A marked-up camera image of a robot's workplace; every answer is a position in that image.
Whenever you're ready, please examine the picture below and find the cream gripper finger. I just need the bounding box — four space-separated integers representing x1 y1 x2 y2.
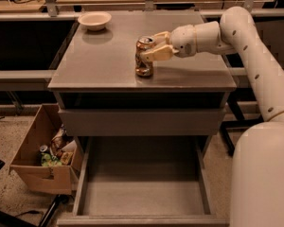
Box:
153 31 170 44
141 44 178 61

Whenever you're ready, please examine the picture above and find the orange crushed soda can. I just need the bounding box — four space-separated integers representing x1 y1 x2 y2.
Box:
135 36 155 78

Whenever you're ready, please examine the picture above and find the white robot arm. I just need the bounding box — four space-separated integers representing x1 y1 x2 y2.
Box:
141 7 284 227

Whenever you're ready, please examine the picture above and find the grey drawer cabinet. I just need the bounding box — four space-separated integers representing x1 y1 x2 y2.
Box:
47 10 238 137

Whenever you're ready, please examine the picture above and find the closed grey upper drawer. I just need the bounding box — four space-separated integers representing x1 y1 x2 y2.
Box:
59 109 225 136

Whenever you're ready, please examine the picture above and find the open grey lower drawer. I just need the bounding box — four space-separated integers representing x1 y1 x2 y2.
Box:
57 136 229 227

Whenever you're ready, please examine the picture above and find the silver can in box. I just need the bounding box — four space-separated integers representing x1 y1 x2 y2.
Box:
39 145 49 153

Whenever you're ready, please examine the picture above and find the white ceramic bowl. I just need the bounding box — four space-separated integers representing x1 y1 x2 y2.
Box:
78 11 112 31

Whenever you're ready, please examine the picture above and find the yellow snack packet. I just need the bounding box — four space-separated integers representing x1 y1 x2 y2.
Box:
60 152 73 166

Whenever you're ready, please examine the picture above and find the brown cardboard box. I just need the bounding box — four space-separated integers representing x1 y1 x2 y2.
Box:
9 104 83 195

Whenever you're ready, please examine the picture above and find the green snack bag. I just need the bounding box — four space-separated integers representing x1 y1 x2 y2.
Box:
41 153 62 166

